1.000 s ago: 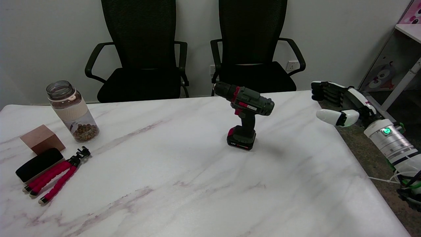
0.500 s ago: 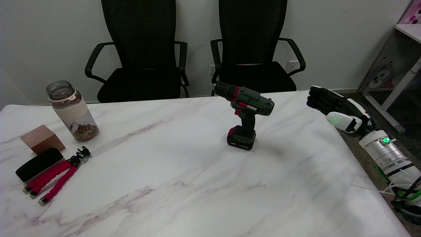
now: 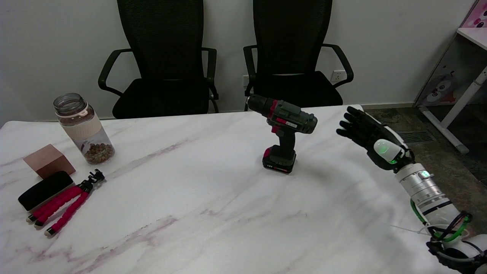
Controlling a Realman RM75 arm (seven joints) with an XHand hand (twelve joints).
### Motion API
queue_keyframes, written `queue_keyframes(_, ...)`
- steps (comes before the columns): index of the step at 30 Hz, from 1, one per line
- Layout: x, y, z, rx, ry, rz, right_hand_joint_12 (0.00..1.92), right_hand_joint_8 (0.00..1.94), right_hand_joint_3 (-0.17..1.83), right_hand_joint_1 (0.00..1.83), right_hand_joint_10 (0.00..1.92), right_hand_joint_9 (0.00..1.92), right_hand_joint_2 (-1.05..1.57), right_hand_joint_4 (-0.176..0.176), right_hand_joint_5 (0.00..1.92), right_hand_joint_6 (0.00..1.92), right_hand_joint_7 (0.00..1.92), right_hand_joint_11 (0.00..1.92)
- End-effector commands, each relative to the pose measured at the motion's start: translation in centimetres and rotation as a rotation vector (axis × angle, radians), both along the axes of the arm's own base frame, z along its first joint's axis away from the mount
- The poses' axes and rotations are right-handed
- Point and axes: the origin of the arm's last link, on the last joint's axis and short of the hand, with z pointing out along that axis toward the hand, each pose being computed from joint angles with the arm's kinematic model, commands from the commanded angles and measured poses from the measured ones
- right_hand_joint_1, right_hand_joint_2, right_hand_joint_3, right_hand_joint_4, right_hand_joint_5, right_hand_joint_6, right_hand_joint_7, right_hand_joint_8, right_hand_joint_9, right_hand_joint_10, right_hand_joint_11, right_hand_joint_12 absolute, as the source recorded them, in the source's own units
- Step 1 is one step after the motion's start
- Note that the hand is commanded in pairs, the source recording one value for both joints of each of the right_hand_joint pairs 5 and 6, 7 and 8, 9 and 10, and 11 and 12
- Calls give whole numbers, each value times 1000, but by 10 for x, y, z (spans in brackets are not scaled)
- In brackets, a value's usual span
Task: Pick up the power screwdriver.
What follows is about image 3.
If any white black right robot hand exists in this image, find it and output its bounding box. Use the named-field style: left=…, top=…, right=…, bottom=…
left=336, top=106, right=415, bottom=174

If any green red power screwdriver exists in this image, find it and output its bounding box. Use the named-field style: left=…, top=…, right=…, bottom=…
left=247, top=94, right=318, bottom=174

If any floor vent grille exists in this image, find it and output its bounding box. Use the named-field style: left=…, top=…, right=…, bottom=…
left=396, top=131, right=435, bottom=144

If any white desk with panda panel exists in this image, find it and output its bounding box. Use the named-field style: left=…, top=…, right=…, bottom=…
left=414, top=27, right=487, bottom=154

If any black mesh office chair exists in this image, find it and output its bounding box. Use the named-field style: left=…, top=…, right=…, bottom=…
left=243, top=0, right=354, bottom=112
left=98, top=0, right=220, bottom=119

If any pink picture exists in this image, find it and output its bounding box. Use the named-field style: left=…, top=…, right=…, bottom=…
left=461, top=0, right=487, bottom=28

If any glass jar with brown beans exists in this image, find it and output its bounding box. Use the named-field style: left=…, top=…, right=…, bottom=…
left=53, top=93, right=115, bottom=165

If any red flexible mini tripod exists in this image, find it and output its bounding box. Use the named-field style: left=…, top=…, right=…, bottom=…
left=26, top=169, right=106, bottom=237

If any brown wooden block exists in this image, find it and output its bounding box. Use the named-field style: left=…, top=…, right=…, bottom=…
left=23, top=144, right=76, bottom=179

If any black oblong case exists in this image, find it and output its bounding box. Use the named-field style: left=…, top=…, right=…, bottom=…
left=18, top=171, right=74, bottom=212

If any white cable tie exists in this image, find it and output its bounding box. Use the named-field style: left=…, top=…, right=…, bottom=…
left=391, top=225, right=432, bottom=236

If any green cable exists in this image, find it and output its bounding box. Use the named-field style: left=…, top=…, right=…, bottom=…
left=410, top=199, right=473, bottom=243

